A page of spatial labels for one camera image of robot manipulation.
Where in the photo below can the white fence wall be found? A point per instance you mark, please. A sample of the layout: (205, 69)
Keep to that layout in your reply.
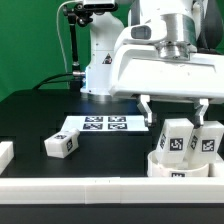
(6, 154)
(217, 170)
(111, 190)

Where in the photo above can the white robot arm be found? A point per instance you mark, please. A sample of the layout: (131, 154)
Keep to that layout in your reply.
(167, 52)

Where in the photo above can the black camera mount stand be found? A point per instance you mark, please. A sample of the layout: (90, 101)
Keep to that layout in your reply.
(76, 16)

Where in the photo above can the white overhead camera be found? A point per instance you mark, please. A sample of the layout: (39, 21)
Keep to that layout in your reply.
(98, 4)

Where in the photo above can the white front fence wall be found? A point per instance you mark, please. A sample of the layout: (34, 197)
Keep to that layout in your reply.
(111, 190)

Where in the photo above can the white left fence wall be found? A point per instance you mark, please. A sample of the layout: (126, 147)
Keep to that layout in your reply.
(6, 154)

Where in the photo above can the white round stool seat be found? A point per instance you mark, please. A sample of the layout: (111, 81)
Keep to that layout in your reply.
(184, 169)

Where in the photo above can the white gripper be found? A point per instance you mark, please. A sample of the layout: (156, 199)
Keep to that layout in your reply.
(138, 70)

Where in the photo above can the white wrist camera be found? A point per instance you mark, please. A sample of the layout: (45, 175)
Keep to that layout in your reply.
(143, 34)

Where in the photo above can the white right fence wall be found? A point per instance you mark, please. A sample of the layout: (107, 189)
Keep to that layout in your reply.
(217, 170)

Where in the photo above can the white tag sheet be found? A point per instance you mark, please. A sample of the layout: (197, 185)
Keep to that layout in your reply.
(104, 123)

